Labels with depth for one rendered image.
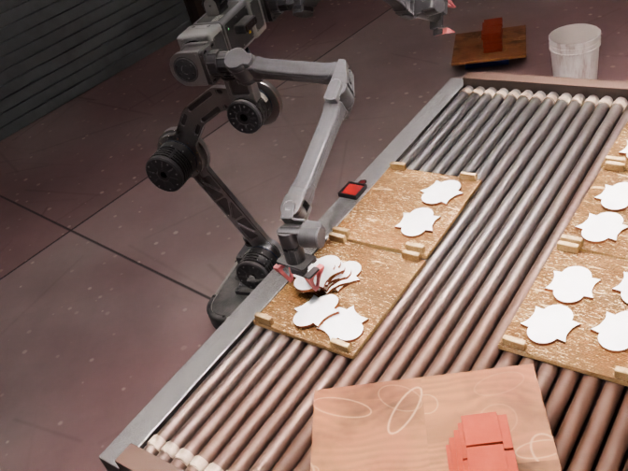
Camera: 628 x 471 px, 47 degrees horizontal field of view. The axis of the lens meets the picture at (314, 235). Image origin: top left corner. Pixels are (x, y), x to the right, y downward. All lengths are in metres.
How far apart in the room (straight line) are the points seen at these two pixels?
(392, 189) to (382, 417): 1.05
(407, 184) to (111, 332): 1.95
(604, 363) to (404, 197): 0.91
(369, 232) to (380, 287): 0.27
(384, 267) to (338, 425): 0.66
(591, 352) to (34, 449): 2.48
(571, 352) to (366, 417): 0.54
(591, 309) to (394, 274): 0.55
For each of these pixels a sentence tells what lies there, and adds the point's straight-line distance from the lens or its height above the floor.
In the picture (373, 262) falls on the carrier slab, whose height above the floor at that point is 0.94.
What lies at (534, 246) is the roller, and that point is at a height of 0.92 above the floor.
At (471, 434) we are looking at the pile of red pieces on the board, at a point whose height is 1.17.
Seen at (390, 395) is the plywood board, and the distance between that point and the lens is 1.66.
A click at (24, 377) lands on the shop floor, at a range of 3.90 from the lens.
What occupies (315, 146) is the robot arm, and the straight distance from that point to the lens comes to 2.04.
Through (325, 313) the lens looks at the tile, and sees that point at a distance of 2.01.
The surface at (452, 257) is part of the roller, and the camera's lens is 2.17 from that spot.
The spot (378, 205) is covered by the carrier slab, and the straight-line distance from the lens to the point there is 2.41.
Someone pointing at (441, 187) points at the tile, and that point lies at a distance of 2.42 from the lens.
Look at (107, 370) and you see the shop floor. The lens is 3.66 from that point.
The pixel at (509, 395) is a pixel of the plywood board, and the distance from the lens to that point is 1.63.
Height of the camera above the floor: 2.30
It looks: 36 degrees down
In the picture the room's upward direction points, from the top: 16 degrees counter-clockwise
